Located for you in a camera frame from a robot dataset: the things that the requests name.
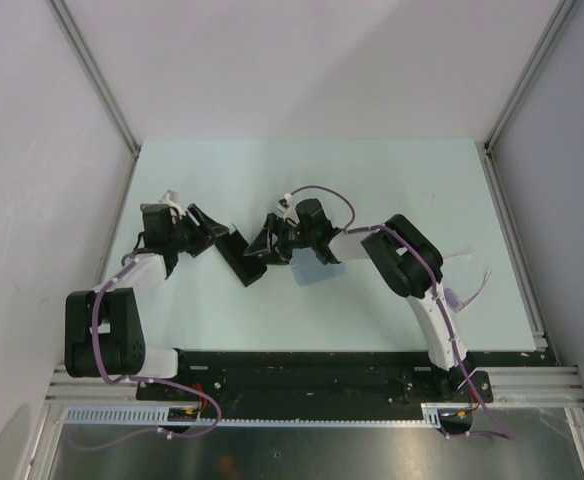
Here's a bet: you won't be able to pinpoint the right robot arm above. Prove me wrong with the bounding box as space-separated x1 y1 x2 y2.
244 196 470 401

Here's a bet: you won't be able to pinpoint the left aluminium corner post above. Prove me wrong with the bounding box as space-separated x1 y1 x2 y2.
46 0 141 159

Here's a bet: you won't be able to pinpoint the right aluminium corner post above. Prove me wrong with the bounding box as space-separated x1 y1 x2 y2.
483 0 582 152

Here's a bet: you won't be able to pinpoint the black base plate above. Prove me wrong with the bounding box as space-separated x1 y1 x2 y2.
128 351 557 426

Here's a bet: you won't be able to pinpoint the black glasses case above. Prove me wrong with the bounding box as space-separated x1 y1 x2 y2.
215 225 267 287

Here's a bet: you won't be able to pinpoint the aluminium corner post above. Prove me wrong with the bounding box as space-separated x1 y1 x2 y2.
483 0 582 152
46 0 141 159

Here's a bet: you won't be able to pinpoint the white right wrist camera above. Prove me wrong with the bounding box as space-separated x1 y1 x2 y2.
277 193 298 223

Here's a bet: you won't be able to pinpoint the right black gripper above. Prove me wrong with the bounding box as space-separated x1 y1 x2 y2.
245 212 317 265

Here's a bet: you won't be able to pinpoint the white slotted cable duct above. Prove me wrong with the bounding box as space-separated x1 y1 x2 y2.
62 402 444 429

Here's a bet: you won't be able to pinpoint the light blue cleaning cloth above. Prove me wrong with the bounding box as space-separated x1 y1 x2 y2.
289 249 346 287

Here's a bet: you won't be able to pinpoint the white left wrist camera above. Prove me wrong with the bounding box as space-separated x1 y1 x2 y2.
159 190 187 222

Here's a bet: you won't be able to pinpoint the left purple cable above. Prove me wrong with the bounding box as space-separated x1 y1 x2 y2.
66 252 222 452

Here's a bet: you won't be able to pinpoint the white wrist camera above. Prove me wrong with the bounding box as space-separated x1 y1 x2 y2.
277 193 298 223
159 190 187 222

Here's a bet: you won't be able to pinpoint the pink purple sunglasses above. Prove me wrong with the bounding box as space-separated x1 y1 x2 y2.
443 249 492 313

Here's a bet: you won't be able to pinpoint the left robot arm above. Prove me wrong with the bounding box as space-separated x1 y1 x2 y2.
64 200 230 400

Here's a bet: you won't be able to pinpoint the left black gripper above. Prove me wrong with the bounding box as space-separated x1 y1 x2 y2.
167 204 228 258

